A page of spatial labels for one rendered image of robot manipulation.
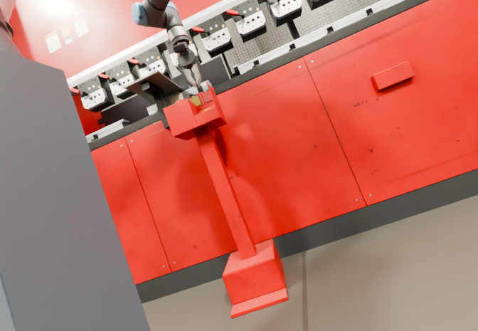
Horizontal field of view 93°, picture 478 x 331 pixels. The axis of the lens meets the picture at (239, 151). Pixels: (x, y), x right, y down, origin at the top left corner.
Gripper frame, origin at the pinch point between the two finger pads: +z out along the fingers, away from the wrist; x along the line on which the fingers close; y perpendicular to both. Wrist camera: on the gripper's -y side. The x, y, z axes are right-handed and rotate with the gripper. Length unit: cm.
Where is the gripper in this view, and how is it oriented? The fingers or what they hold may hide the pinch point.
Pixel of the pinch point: (196, 84)
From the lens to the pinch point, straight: 98.6
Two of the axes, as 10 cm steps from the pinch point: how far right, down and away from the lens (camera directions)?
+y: 0.8, -0.4, 10.0
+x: -9.2, 3.7, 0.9
